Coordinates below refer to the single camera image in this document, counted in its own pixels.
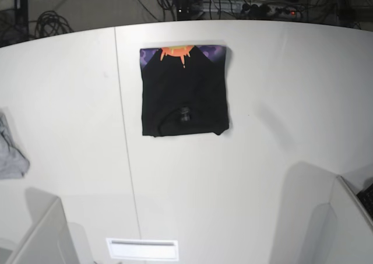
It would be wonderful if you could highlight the black keyboard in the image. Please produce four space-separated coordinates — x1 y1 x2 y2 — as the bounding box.
357 184 373 218

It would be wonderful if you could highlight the white partition panel left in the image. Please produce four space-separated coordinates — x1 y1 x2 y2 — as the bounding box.
1 186 95 263

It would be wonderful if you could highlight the white power strip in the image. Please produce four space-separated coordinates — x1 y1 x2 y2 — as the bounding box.
240 3 303 21

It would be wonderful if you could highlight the coiled black cable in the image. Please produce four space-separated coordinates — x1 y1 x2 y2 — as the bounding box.
34 10 74 38

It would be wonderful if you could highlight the grey crumpled cloth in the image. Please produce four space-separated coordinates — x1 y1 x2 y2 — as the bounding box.
1 112 30 179

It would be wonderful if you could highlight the black T-shirt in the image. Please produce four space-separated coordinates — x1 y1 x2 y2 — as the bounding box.
140 45 230 138

